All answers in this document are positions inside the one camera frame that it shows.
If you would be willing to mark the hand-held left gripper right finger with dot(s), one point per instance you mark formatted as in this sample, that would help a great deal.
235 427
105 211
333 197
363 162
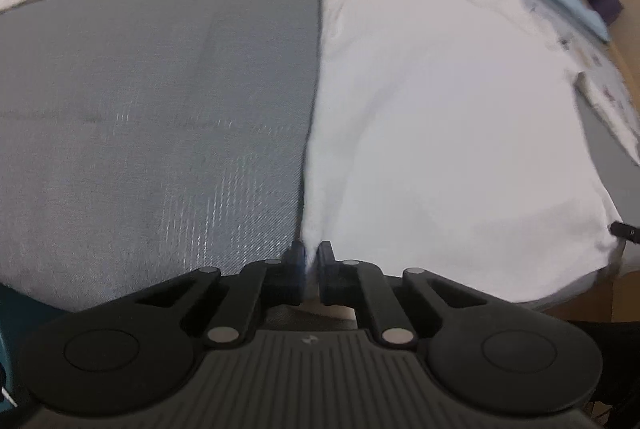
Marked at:
324 261

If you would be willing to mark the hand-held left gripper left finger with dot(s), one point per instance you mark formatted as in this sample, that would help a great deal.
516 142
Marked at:
298 261

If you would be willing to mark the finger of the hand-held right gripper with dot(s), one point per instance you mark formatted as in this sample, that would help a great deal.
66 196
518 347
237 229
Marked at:
625 231

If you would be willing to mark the teal object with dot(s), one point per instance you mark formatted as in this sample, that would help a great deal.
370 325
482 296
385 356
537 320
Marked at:
15 329

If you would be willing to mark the grey woven mat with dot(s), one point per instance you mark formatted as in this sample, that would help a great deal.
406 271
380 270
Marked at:
150 119

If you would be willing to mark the purple box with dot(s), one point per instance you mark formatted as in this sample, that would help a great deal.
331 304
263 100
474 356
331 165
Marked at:
604 1

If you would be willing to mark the white t-shirt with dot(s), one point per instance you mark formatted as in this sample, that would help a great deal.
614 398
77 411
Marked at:
440 119

